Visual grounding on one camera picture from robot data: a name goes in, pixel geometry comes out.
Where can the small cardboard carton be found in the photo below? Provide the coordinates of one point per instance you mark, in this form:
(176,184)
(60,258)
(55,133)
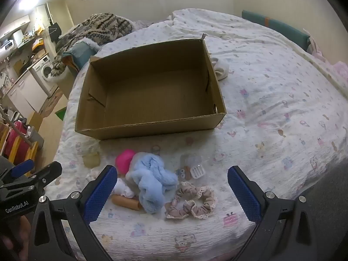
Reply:
(35,119)

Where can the teal headboard cushion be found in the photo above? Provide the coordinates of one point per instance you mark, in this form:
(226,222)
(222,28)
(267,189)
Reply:
(274,25)

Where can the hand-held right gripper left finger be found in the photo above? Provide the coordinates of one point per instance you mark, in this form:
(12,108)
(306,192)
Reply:
(99,193)

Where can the patterned knit blanket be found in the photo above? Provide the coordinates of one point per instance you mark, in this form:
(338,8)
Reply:
(103,27)

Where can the pink fluffy ball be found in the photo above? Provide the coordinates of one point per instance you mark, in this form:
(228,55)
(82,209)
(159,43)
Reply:
(125,160)

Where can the white cabinet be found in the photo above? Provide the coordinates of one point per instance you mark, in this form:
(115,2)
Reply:
(24,92)

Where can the light blue fluffy scrunchie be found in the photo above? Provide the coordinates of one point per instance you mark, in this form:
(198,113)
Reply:
(152,176)

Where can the white fluffy pom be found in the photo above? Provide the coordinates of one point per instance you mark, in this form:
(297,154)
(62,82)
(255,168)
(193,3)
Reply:
(123,189)

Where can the beige lace-trimmed scrunchie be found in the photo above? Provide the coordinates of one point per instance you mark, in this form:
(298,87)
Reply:
(202,209)

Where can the white washing machine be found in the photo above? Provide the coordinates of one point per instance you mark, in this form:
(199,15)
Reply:
(45,69)

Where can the cardboard box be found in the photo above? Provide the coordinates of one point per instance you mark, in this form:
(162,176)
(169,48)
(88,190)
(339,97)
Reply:
(152,98)

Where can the white folded cloth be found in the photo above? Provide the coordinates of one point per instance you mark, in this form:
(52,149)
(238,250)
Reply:
(221,69)

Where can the brown plush tube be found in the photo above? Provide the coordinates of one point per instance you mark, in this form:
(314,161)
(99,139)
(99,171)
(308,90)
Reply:
(125,201)

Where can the small white plastic tray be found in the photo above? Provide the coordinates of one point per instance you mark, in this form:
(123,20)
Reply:
(197,171)

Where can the small owl-eyed trinket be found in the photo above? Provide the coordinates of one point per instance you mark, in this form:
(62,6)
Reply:
(182,174)

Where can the teal pillow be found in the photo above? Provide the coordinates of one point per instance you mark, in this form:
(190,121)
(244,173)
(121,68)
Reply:
(78,53)

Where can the black hanging bag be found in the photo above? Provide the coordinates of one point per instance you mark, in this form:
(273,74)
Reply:
(54,30)

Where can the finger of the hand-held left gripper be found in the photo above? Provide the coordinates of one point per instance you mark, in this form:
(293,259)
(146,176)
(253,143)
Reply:
(50,170)
(21,167)

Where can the green floor mat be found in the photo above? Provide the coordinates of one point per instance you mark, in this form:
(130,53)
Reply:
(61,112)

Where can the white kitchen appliance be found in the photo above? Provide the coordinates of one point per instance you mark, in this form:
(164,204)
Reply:
(8,45)

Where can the yellow wooden rack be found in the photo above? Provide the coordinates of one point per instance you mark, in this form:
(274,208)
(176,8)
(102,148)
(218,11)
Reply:
(16,149)

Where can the clear plastic case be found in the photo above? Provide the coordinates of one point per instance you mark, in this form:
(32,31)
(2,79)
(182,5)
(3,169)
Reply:
(191,159)

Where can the pink suitcase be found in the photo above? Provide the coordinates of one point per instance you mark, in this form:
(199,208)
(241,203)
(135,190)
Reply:
(15,137)

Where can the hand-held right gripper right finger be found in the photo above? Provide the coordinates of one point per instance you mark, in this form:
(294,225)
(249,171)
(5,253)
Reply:
(244,195)

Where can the beige round pad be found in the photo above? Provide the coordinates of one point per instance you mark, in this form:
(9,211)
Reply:
(91,159)

